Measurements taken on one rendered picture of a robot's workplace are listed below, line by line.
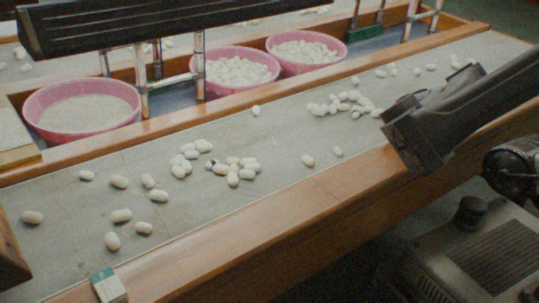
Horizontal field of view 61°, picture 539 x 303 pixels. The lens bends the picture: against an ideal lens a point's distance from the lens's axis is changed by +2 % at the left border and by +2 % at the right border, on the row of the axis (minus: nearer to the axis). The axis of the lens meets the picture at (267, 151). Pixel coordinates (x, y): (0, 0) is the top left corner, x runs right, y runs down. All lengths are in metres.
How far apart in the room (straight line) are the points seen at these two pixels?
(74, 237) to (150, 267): 0.17
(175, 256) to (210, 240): 0.07
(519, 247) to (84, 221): 1.09
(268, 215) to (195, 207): 0.15
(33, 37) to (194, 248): 0.41
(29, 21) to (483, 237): 1.18
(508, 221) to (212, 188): 0.89
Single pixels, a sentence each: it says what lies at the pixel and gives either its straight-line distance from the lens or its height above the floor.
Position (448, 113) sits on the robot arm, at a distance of 0.58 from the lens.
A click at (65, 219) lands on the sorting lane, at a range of 0.93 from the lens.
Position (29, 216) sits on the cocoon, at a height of 0.76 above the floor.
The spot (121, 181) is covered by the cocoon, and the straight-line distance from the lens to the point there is 0.95.
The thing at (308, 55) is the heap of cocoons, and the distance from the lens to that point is 1.56.
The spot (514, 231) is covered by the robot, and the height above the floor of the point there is 0.48.
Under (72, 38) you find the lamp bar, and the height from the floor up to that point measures 1.07.
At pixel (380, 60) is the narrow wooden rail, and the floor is 0.76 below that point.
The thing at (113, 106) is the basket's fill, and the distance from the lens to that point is 1.25.
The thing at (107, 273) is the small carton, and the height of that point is 0.79.
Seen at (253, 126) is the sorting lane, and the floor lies 0.74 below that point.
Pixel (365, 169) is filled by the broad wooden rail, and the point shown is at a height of 0.76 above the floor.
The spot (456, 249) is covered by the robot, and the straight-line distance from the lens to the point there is 1.34.
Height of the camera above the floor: 1.37
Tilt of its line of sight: 36 degrees down
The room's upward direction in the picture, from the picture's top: 5 degrees clockwise
